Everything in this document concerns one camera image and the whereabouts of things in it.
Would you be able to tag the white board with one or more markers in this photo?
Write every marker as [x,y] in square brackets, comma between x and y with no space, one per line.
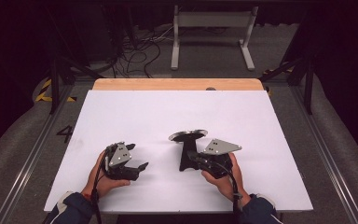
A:
[155,115]

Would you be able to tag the wooden table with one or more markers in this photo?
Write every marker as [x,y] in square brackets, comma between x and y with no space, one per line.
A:
[174,84]

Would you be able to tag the aluminium floor rail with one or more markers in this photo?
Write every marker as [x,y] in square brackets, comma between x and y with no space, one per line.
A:
[326,137]
[34,158]

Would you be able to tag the oval pearl-rimmed photo frame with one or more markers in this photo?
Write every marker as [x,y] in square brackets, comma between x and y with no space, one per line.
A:
[186,146]

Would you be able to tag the person's right hand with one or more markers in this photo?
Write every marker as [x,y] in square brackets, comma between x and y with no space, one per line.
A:
[230,183]

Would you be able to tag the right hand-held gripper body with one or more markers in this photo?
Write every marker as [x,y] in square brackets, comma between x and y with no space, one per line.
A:
[220,146]

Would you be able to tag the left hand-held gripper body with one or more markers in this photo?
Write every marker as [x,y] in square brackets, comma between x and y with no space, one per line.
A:
[119,155]

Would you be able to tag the white metal desk frame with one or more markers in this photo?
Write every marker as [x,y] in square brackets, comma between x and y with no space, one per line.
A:
[214,19]

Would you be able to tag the black metal stand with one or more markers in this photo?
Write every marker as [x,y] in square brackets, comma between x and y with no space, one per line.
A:
[54,84]
[308,90]

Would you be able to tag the person's left hand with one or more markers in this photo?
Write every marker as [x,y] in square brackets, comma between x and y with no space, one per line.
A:
[98,183]

